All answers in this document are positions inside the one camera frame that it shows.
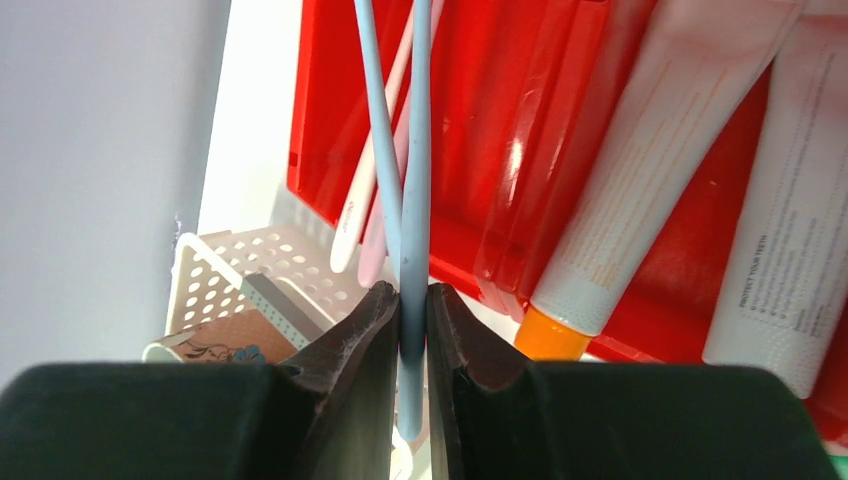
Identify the white pink toothbrush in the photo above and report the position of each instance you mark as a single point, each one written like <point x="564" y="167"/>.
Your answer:
<point x="359" y="216"/>

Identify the orange-pink mug white inside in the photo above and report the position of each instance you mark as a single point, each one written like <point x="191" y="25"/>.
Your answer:
<point x="242" y="337"/>

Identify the white blue toothbrush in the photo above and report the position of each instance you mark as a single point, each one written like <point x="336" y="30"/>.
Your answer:
<point x="387" y="173"/>

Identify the light blue toothbrush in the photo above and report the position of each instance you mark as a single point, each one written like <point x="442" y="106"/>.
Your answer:
<point x="415" y="230"/>

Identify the orange capped toothpaste tube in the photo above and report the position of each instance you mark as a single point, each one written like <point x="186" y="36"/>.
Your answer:
<point x="697" y="62"/>

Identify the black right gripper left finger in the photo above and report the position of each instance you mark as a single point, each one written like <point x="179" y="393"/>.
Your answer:
<point x="324" y="413"/>

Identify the pale pink toothbrush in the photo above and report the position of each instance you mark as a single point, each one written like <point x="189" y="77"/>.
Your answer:
<point x="380" y="254"/>

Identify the white perforated plastic basket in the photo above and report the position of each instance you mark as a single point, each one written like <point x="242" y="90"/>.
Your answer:
<point x="277" y="271"/>

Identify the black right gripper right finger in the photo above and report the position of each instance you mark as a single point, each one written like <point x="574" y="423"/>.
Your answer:
<point x="496" y="414"/>

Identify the black capped toothpaste tube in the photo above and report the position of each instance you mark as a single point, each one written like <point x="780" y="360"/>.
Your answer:
<point x="785" y="284"/>

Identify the red plastic organizer tray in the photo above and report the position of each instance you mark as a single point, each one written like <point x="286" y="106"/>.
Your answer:
<point x="522" y="93"/>

